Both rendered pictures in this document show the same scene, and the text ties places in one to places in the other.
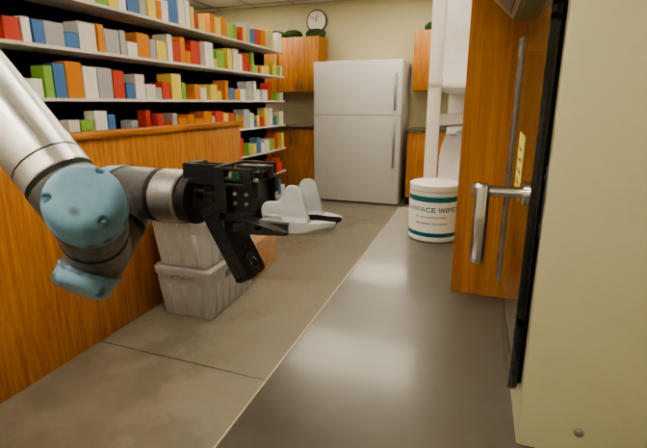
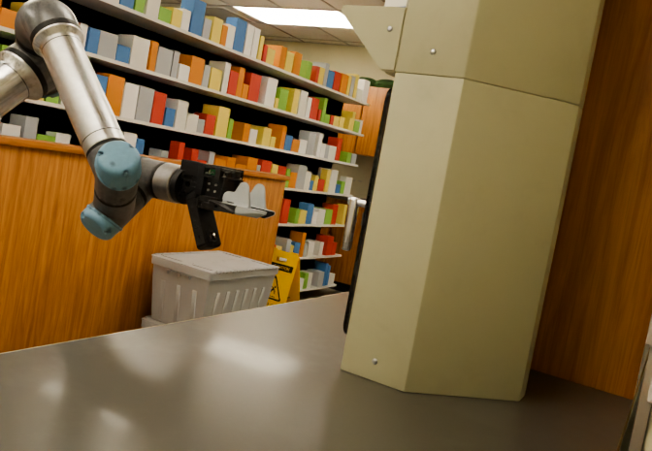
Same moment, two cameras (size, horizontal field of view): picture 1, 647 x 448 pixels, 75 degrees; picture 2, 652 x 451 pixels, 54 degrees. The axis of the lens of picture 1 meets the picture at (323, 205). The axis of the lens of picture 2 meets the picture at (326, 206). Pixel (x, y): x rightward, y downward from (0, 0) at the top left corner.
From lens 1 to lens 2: 0.69 m
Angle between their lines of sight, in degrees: 14
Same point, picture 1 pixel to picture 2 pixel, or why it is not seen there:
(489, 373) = not seen: hidden behind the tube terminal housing
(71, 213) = (111, 164)
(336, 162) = not seen: hidden behind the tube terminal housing
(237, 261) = (201, 232)
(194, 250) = (192, 307)
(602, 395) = (388, 334)
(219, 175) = (201, 169)
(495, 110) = not seen: hidden behind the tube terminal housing
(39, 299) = (16, 315)
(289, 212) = (239, 200)
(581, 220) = (386, 218)
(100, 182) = (130, 152)
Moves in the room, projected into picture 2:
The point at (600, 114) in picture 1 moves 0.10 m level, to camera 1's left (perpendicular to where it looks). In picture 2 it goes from (399, 158) to (335, 146)
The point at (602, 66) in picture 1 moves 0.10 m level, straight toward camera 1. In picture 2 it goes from (401, 133) to (360, 121)
